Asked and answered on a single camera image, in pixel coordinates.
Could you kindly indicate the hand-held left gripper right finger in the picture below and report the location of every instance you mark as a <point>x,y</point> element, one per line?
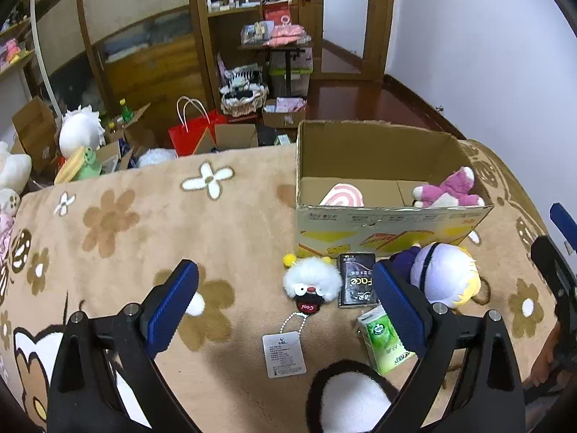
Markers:
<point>399,306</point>

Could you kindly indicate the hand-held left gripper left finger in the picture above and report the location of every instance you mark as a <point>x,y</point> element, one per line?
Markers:
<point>173,306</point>

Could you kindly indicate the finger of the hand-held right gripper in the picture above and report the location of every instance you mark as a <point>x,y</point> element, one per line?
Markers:
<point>564,223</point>
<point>552,259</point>

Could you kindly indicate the person's right hand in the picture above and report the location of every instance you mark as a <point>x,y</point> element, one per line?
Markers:
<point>544,361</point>

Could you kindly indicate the green tissue packet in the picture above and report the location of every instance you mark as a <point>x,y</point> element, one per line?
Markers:
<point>383,338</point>

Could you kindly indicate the black tissue packet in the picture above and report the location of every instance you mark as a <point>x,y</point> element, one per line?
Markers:
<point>356,282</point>

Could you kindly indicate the blond doll in purple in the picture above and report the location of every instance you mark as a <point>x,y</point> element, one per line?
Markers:
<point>441,270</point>

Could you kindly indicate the beige flower printed blanket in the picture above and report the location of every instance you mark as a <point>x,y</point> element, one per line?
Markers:
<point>148,243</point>

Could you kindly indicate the black and white plush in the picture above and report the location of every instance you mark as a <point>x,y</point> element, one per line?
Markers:
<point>351,401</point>

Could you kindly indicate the pink bear plush toy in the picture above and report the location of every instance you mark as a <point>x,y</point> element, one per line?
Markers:
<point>444,191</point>

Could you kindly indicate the pink white swirl plush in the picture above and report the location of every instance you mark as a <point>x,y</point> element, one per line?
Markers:
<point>342,195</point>

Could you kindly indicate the white fluffy plush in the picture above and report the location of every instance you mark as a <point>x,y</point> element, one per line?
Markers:
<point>155,157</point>

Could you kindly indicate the green frog plush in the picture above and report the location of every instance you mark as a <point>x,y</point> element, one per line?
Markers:
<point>85,167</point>

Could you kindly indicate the red paper bag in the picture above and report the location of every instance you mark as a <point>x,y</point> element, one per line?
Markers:
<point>191,137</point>

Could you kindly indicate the cardboard box with bottles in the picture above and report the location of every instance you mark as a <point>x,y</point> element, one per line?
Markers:
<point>137,137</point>

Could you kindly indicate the small brown cardboard box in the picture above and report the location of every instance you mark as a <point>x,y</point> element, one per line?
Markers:
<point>236,135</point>

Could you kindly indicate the white round plush toy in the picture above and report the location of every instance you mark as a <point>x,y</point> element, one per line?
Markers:
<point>81,131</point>

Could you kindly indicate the green bottle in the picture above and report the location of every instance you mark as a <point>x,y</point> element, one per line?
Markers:
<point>126,110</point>

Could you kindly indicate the white teddy bear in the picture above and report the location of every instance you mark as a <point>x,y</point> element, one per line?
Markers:
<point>13,169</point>

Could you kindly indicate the wicker basket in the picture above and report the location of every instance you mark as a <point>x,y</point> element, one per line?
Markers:
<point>243,104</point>

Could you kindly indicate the cardboard box with pink packets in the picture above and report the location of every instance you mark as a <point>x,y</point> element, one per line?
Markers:
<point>284,115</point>

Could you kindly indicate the brown cardboard box with flap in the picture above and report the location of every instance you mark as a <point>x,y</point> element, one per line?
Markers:
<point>34,133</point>

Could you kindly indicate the zebra striped plush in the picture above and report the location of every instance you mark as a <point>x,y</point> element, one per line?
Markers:
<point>243,79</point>

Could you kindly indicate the clear storage bin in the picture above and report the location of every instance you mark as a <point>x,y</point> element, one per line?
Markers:
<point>293,81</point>

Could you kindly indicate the wooden wardrobe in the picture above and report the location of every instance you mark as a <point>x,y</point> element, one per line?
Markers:
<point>144,45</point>

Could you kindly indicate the white pole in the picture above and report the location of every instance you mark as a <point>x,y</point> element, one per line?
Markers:
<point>43,63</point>

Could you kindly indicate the dark folding table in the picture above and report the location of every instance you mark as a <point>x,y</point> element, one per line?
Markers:
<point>281,52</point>

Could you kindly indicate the wooden shelf cabinet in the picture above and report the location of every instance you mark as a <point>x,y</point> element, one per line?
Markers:
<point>225,31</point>

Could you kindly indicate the pink clothing pack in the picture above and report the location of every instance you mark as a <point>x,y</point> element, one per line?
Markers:
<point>288,34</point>

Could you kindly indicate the wooden door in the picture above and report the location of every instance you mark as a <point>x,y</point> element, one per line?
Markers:
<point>311,22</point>

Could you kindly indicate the red gift bag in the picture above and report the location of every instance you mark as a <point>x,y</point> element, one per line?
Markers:
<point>277,13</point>

